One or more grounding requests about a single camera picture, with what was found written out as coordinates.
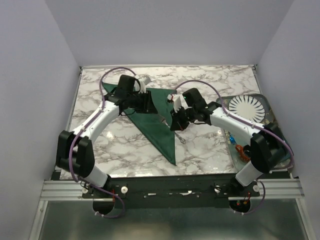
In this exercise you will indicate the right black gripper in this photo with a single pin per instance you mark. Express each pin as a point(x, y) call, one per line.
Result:
point(176, 123)

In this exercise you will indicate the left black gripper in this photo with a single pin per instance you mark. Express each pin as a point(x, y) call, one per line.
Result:
point(149, 106)

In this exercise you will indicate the silver metal fork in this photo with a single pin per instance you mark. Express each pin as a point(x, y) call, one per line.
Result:
point(181, 139)

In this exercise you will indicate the dark green cloth napkin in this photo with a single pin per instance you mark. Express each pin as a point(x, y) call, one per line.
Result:
point(157, 125)

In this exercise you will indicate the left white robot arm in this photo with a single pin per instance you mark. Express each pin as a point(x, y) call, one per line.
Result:
point(75, 152)

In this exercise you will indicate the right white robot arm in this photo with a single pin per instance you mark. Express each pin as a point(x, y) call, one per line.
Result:
point(265, 143)

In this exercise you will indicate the blue plastic utensil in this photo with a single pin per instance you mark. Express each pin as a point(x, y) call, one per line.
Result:
point(232, 139)

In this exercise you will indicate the orange black mug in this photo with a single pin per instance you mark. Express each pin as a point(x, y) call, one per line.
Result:
point(243, 152)

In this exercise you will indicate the white blue striped plate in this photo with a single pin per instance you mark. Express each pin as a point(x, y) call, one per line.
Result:
point(247, 107)

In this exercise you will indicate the green patterned serving tray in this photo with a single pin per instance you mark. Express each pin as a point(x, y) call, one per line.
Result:
point(269, 118)

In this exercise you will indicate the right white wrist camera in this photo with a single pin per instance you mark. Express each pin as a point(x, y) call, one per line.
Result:
point(175, 99)

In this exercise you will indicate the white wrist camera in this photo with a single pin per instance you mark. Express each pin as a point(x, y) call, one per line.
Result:
point(140, 84)
point(175, 99)

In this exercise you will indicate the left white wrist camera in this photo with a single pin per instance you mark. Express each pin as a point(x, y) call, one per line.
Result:
point(140, 84)

